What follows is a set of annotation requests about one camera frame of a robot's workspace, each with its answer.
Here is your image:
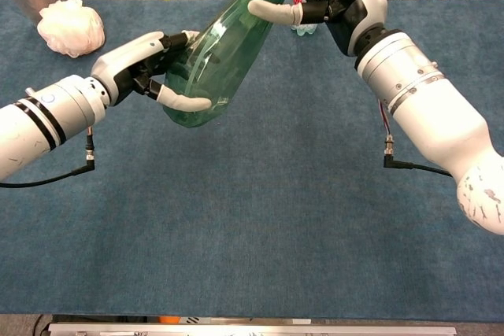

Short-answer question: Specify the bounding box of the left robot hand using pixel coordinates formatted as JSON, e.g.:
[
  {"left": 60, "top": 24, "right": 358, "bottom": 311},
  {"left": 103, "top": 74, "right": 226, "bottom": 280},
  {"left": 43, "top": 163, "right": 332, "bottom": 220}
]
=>
[{"left": 90, "top": 30, "right": 213, "bottom": 113}]

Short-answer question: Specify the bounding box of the green spray bottle black trigger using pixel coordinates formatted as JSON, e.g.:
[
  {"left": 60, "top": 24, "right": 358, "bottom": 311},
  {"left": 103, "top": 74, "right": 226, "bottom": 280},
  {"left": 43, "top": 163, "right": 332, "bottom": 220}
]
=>
[{"left": 162, "top": 0, "right": 305, "bottom": 128}]

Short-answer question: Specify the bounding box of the clear water bottle red label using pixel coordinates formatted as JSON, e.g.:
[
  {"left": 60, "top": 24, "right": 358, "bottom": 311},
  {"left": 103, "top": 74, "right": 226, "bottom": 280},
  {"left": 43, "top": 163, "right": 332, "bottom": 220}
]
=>
[{"left": 290, "top": 0, "right": 320, "bottom": 37}]

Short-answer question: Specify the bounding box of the white mesh bath sponge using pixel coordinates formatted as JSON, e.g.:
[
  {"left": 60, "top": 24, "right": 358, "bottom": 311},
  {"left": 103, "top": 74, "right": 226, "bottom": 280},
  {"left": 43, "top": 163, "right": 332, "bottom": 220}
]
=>
[{"left": 36, "top": 0, "right": 106, "bottom": 59}]

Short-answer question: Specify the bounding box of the blue felt table mat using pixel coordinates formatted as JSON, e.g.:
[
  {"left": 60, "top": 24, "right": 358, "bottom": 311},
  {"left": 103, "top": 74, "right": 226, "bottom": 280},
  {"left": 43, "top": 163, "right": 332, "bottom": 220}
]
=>
[{"left": 0, "top": 0, "right": 504, "bottom": 323}]

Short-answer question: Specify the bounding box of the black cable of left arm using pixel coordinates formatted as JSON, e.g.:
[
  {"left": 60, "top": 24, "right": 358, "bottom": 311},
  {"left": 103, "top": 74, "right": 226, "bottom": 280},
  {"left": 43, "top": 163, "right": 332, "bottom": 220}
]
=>
[{"left": 0, "top": 125, "right": 97, "bottom": 189}]

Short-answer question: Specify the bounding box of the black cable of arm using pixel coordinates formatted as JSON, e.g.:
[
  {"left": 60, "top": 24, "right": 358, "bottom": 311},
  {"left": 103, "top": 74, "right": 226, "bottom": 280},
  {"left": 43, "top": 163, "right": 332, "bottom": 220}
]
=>
[
  {"left": 378, "top": 98, "right": 454, "bottom": 178},
  {"left": 0, "top": 125, "right": 97, "bottom": 189}
]

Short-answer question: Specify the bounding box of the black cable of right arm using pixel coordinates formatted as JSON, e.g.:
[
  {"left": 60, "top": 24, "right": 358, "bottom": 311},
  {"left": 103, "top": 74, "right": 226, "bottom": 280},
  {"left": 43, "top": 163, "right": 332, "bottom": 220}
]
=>
[{"left": 378, "top": 98, "right": 454, "bottom": 178}]

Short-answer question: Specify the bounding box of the aluminium rail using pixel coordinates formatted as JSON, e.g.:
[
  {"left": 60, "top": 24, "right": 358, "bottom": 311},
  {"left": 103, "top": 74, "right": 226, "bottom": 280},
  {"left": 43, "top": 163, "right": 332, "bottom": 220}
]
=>
[{"left": 46, "top": 322, "right": 458, "bottom": 336}]

